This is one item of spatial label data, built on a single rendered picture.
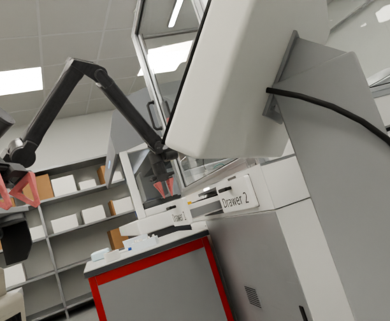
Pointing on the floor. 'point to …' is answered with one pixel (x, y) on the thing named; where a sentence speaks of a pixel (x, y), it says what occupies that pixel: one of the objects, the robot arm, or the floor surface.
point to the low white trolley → (161, 282)
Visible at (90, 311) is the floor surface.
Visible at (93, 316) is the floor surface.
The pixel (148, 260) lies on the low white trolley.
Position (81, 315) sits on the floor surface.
